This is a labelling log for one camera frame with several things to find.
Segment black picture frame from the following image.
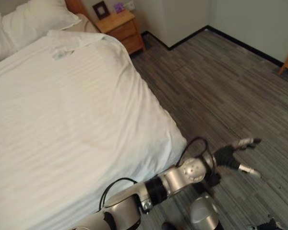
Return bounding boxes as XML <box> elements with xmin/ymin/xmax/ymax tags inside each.
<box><xmin>92</xmin><ymin>0</ymin><xmax>110</xmax><ymax>21</ymax></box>

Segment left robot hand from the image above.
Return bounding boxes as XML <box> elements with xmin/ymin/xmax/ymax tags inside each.
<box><xmin>215</xmin><ymin>137</ymin><xmax>263</xmax><ymax>179</ymax></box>

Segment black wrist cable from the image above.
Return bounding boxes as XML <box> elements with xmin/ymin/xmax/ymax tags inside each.
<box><xmin>177</xmin><ymin>136</ymin><xmax>218</xmax><ymax>172</ymax></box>

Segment black elbow cable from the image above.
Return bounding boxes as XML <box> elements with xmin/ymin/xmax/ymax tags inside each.
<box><xmin>99</xmin><ymin>177</ymin><xmax>139</xmax><ymax>213</ymax></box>

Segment purple box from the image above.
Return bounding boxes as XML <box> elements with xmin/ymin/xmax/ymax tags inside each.
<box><xmin>113</xmin><ymin>2</ymin><xmax>125</xmax><ymax>14</ymax></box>

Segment wooden nightstand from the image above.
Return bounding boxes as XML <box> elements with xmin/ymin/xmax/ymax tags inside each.
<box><xmin>95</xmin><ymin>9</ymin><xmax>146</xmax><ymax>56</ymax></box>

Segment wooden headboard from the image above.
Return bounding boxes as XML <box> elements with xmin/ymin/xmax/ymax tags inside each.
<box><xmin>64</xmin><ymin>0</ymin><xmax>98</xmax><ymax>27</ymax></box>

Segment wall socket plate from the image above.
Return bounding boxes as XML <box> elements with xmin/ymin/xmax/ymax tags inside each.
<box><xmin>123</xmin><ymin>1</ymin><xmax>136</xmax><ymax>12</ymax></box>

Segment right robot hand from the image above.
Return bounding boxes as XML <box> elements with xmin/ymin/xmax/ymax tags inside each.
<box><xmin>245</xmin><ymin>214</ymin><xmax>283</xmax><ymax>230</ymax></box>

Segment white striped duvet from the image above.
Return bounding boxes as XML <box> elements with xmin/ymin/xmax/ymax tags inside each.
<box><xmin>0</xmin><ymin>30</ymin><xmax>188</xmax><ymax>230</ymax></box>

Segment black skirting board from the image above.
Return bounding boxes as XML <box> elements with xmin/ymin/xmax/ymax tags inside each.
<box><xmin>141</xmin><ymin>24</ymin><xmax>285</xmax><ymax>69</ymax></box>

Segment silver robot leg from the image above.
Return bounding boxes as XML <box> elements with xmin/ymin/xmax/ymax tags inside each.
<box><xmin>189</xmin><ymin>191</ymin><xmax>224</xmax><ymax>230</ymax></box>

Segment beige mattress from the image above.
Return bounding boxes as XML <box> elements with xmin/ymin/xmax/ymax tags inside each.
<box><xmin>76</xmin><ymin>13</ymin><xmax>102</xmax><ymax>35</ymax></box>

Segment large white pillow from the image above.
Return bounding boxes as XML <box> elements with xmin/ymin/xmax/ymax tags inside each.
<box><xmin>1</xmin><ymin>0</ymin><xmax>83</xmax><ymax>50</ymax></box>

